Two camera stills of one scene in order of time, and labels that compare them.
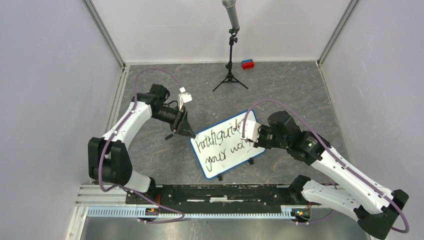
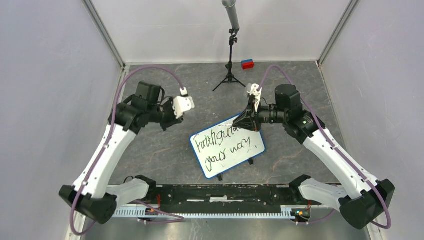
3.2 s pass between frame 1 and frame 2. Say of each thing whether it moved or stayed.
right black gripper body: moved
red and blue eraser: stayed
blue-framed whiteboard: stayed
